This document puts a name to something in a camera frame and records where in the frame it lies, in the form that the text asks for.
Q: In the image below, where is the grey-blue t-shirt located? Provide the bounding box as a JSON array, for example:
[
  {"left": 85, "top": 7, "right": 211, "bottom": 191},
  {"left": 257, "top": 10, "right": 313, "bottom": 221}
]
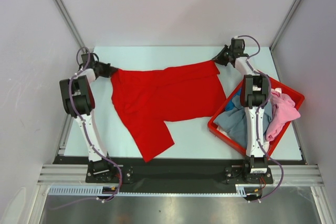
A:
[{"left": 214, "top": 102, "right": 272, "bottom": 148}]

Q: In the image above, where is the pink t-shirt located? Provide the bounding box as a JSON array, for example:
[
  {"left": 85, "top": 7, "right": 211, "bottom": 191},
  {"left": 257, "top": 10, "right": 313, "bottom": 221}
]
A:
[{"left": 266, "top": 90, "right": 300, "bottom": 142}]

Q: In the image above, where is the blue t-shirt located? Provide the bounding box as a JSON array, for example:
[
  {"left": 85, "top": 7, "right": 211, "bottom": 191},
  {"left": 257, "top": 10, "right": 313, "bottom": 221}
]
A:
[{"left": 225, "top": 88, "right": 242, "bottom": 111}]

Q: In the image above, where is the grey cable duct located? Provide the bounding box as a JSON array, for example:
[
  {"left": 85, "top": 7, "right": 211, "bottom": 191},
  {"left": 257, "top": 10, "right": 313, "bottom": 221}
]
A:
[
  {"left": 236, "top": 184, "right": 263, "bottom": 198},
  {"left": 48, "top": 185, "right": 127, "bottom": 197}
]

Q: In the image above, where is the aluminium corner post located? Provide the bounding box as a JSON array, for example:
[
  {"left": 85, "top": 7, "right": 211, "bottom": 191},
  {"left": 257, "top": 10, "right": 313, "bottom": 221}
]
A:
[
  {"left": 269, "top": 0, "right": 303, "bottom": 52},
  {"left": 53, "top": 0, "right": 85, "bottom": 48}
]

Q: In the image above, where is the left aluminium corner post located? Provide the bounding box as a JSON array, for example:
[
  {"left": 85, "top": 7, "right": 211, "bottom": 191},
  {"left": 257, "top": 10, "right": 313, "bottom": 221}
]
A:
[{"left": 53, "top": 0, "right": 85, "bottom": 48}]

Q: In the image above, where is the left grey cable duct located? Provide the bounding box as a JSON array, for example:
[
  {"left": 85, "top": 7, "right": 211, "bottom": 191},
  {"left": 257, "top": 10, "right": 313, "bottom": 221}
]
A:
[{"left": 48, "top": 185, "right": 127, "bottom": 197}]

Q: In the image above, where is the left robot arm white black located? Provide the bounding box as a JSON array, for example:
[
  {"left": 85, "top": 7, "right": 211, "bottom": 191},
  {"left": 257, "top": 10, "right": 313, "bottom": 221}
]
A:
[{"left": 59, "top": 51, "right": 122, "bottom": 183}]

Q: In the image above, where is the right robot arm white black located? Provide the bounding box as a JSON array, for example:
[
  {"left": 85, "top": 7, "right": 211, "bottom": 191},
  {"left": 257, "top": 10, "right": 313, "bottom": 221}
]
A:
[{"left": 212, "top": 35, "right": 271, "bottom": 184}]

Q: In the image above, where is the right aluminium corner post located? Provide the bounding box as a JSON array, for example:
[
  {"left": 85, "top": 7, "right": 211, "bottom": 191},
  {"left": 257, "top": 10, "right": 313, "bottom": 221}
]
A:
[{"left": 269, "top": 0, "right": 303, "bottom": 52}]

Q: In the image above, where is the aluminium front rail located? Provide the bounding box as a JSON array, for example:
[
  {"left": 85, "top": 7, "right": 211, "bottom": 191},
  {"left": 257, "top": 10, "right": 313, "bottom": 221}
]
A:
[{"left": 37, "top": 164, "right": 324, "bottom": 187}]

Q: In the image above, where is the right grey cable duct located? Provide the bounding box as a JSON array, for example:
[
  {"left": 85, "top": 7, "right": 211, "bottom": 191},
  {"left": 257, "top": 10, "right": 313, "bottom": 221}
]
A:
[{"left": 236, "top": 184, "right": 263, "bottom": 198}]

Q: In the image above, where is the red t-shirt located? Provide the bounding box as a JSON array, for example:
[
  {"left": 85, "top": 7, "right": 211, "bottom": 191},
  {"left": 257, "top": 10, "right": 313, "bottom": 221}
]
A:
[{"left": 111, "top": 60, "right": 226, "bottom": 162}]

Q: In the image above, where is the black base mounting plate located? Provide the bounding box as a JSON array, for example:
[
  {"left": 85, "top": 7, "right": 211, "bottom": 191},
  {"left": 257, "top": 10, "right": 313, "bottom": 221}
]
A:
[{"left": 52, "top": 157, "right": 274, "bottom": 193}]

